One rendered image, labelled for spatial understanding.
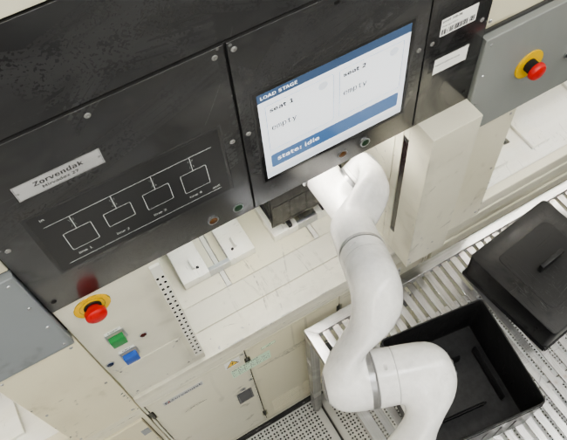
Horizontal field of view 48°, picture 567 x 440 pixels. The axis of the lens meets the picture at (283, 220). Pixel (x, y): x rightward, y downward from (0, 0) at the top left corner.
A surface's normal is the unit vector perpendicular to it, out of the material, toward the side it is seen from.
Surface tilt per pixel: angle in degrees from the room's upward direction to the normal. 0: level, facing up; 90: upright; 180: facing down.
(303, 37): 90
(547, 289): 0
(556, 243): 0
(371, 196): 43
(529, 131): 0
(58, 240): 90
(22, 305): 90
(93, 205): 90
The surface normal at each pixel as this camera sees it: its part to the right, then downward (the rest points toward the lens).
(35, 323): 0.50, 0.73
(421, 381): 0.00, -0.05
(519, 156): -0.07, -0.52
